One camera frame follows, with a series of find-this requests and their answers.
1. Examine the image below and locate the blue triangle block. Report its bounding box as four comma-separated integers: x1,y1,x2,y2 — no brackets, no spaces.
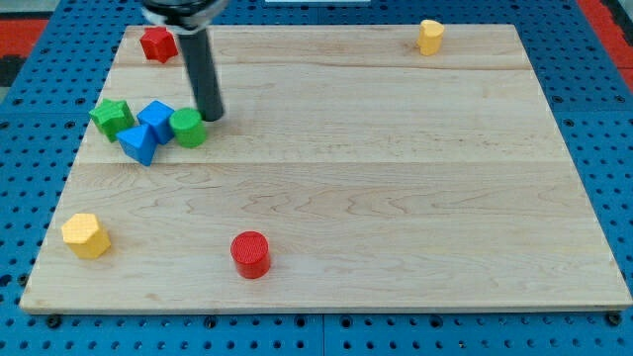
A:
116,125,157,166

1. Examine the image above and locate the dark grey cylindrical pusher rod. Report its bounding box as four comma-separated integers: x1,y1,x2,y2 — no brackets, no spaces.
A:
178,28,225,122

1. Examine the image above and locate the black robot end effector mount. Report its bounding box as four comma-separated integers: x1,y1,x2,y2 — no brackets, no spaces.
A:
141,0,229,29

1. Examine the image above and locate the light wooden board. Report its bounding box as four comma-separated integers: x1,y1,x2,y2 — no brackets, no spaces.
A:
20,25,632,314

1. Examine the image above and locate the red star block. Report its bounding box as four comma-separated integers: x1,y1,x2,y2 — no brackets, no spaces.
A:
139,27,178,63

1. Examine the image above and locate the green star block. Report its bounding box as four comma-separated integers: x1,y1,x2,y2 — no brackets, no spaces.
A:
89,99,136,142

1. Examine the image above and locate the yellow hexagon block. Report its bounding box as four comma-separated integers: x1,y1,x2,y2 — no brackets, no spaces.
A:
61,213,112,259

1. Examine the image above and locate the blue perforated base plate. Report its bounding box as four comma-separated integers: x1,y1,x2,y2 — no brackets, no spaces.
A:
1,0,632,355

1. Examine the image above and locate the red cylinder block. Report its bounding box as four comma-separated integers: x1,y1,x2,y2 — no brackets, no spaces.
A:
230,230,271,279

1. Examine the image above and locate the yellow heart block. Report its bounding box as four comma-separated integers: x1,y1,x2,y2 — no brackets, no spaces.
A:
416,20,445,56

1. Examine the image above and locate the green cylinder block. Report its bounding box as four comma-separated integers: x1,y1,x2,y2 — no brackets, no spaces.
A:
169,108,207,148

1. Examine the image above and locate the blue cube block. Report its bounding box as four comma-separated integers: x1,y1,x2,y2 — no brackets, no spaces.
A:
137,100,175,144

